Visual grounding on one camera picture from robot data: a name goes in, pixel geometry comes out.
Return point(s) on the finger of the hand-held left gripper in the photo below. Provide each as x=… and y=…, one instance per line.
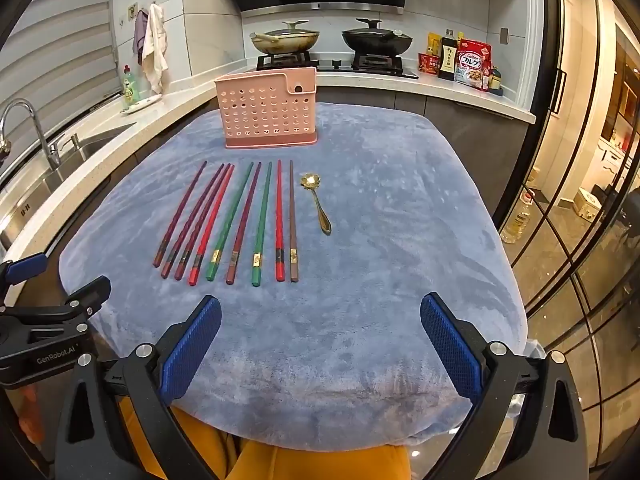
x=92, y=296
x=25, y=266

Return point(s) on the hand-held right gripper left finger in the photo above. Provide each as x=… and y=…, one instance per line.
x=192, y=345

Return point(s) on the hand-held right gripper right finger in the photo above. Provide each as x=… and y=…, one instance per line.
x=450, y=345

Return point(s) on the red chopstick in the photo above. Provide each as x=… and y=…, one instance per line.
x=212, y=225
x=279, y=220

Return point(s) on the brown chopstick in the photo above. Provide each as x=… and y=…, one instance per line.
x=292, y=220

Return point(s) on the pink perforated utensil holder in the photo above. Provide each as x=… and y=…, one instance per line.
x=265, y=110

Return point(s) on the stainless steel sink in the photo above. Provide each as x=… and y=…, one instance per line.
x=30, y=195

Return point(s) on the blue-grey fleece blanket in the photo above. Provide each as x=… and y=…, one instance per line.
x=375, y=270

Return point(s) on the chrome kitchen faucet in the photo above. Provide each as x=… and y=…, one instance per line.
x=42, y=140

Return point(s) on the green chopstick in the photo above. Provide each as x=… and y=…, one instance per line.
x=231, y=220
x=263, y=222

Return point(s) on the clear cooking oil bottle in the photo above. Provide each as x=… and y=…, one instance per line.
x=517, y=220

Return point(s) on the person's yellow trousers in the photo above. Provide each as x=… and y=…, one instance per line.
x=300, y=465

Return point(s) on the small white plate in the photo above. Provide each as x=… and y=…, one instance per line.
x=142, y=104

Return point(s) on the gold flower spoon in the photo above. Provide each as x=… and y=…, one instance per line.
x=310, y=180

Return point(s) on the green dish soap bottle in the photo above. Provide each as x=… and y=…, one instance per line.
x=131, y=87

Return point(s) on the grey kitchen cabinet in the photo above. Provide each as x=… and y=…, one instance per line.
x=450, y=130

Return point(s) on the black framed glass door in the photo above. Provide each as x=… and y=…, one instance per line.
x=575, y=160

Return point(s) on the white window blind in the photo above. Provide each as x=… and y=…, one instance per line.
x=60, y=35

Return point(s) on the white hanging towel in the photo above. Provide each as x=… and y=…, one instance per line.
x=155, y=45

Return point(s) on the purple hanging cloth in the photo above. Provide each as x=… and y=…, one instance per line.
x=139, y=32

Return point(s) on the small dark blue jar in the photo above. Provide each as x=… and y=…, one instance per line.
x=495, y=82

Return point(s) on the red cereal bag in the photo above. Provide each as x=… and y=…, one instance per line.
x=474, y=65

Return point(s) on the red snack packet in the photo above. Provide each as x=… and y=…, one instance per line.
x=428, y=63

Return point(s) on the dark soy sauce bottle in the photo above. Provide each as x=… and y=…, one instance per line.
x=448, y=57

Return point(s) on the black gas stove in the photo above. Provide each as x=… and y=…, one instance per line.
x=340, y=67

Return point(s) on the yellow food packet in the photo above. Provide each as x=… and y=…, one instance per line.
x=434, y=44

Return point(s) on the black wok with lid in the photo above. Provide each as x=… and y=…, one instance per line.
x=377, y=40

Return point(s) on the beige wok with lid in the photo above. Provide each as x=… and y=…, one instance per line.
x=285, y=40

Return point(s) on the white wall socket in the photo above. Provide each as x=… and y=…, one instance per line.
x=132, y=10

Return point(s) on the grey wall socket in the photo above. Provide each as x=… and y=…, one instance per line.
x=504, y=35

